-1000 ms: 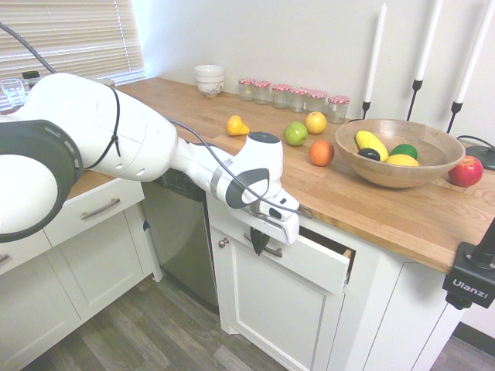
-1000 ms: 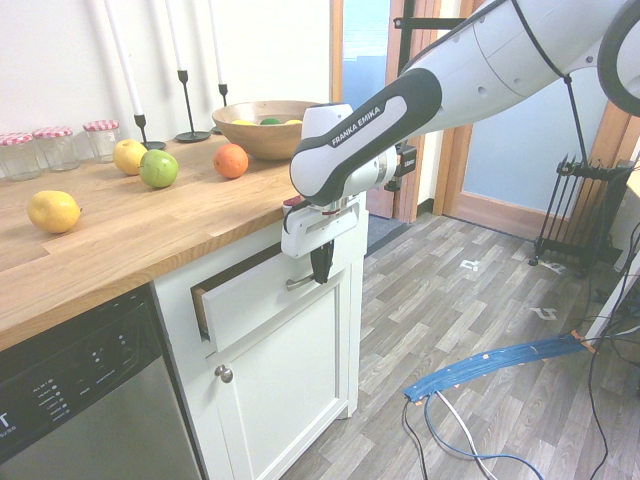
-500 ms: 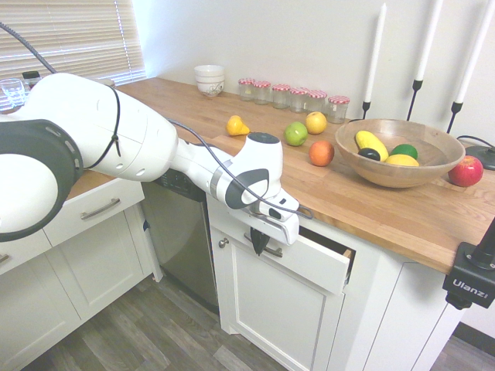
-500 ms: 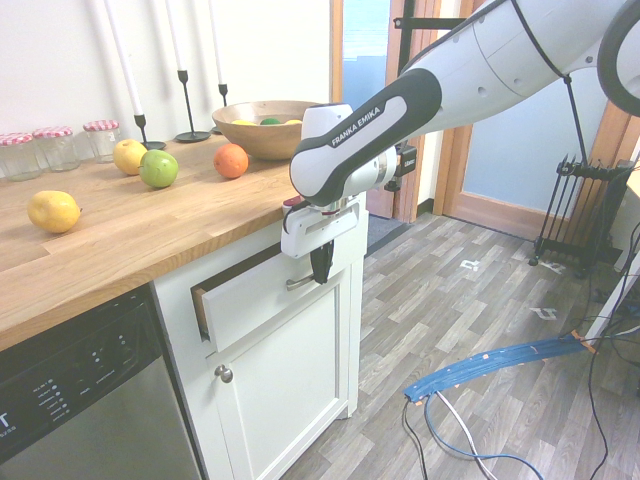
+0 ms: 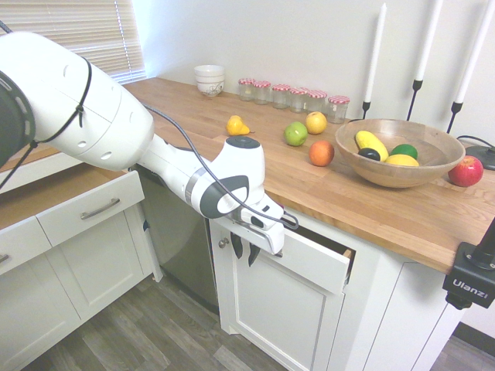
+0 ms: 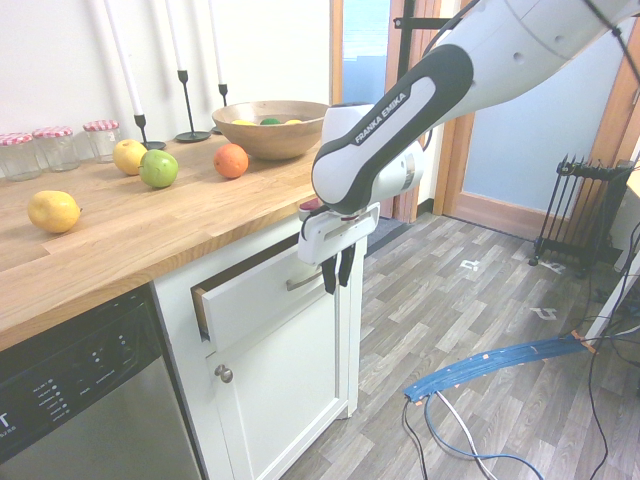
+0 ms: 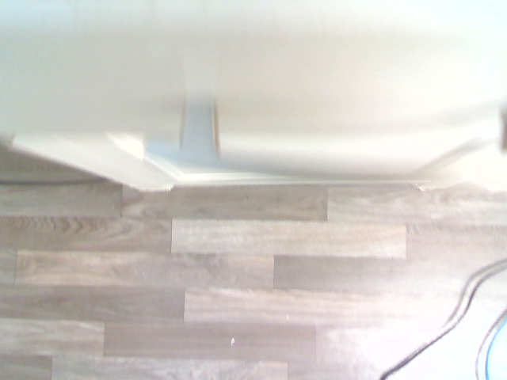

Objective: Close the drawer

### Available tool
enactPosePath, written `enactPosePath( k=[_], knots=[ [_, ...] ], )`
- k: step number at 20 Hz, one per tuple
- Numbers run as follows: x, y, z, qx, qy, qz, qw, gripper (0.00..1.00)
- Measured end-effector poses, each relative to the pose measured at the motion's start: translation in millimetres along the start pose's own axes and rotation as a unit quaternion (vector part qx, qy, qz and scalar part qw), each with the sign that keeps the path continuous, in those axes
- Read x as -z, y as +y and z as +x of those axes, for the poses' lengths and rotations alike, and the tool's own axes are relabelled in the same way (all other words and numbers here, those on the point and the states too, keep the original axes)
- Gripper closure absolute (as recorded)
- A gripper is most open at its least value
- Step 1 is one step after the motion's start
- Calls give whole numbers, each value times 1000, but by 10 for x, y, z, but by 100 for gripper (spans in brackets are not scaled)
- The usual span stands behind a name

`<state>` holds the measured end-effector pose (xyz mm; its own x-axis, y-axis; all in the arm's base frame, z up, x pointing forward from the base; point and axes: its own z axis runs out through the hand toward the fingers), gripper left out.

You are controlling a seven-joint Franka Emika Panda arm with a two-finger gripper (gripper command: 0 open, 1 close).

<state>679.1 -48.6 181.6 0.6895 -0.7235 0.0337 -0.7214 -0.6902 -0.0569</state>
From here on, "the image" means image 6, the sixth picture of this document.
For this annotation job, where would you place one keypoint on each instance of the wooden door frosted glass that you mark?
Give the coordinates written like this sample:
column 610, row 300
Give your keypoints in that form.
column 450, row 165

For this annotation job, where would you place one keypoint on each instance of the white base cabinet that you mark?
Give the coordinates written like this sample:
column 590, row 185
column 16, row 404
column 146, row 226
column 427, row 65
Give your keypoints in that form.
column 280, row 400

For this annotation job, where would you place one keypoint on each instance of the silver cabinet door knob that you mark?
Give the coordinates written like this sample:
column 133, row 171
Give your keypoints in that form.
column 223, row 373

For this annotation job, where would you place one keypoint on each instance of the yellow banana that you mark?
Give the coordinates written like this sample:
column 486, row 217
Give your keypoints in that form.
column 242, row 122

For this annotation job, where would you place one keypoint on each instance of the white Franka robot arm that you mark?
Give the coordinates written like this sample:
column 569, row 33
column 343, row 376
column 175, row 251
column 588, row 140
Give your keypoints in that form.
column 450, row 75

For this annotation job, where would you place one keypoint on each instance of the white drawer wooden interior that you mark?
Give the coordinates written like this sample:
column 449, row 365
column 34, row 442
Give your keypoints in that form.
column 260, row 310

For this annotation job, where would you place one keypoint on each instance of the tall white candle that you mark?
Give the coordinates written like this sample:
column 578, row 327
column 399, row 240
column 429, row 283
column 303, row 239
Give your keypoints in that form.
column 176, row 35
column 122, row 55
column 215, row 45

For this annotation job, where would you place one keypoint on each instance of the glass jar checkered lid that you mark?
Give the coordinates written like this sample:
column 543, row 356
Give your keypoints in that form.
column 17, row 157
column 56, row 150
column 102, row 142

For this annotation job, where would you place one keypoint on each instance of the green apple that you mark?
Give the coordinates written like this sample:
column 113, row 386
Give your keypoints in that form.
column 159, row 169

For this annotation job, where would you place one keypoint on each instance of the black candle holder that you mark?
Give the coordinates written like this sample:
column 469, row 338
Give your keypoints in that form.
column 192, row 136
column 140, row 122
column 223, row 91

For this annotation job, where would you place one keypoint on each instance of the black steel dishwasher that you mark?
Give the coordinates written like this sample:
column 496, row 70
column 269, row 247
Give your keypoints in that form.
column 100, row 410

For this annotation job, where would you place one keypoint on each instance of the black oil radiator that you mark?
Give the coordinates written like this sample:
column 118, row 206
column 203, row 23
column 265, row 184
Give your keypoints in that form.
column 575, row 215

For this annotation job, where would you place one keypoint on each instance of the large wooden bowl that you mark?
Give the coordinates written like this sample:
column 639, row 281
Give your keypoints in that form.
column 270, row 140

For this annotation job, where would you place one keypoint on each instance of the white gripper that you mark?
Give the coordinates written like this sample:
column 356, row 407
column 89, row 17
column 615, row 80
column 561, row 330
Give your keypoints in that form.
column 320, row 245

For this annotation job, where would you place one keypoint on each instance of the yellow pear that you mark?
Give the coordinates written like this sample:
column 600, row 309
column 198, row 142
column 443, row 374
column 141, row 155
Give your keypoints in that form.
column 52, row 212

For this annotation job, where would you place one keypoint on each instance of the orange fruit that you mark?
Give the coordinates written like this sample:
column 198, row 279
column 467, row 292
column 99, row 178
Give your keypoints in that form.
column 231, row 161

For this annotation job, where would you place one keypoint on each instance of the black metal rack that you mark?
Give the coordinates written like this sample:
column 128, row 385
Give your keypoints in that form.
column 407, row 30

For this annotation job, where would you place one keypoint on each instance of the green lime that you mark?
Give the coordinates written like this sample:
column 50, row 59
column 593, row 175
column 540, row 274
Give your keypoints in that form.
column 270, row 121

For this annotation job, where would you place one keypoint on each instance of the yellow apple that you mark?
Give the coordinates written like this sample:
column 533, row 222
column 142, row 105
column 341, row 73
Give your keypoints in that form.
column 127, row 157

